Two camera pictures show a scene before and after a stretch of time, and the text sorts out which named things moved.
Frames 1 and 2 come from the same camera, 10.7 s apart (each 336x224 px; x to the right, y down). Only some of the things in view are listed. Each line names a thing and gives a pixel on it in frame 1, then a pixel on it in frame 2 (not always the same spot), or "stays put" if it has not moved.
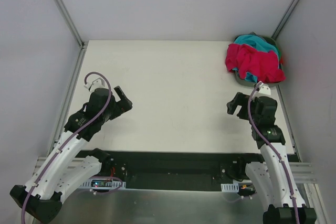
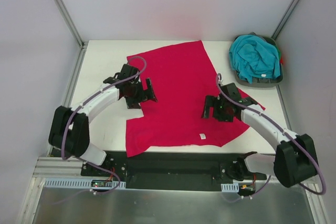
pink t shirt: (246, 59) -> (180, 79)
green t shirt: (279, 52) stays put
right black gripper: (243, 108) -> (211, 108)
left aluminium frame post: (82, 44) stays put
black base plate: (199, 170) stays put
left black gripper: (117, 107) -> (143, 97)
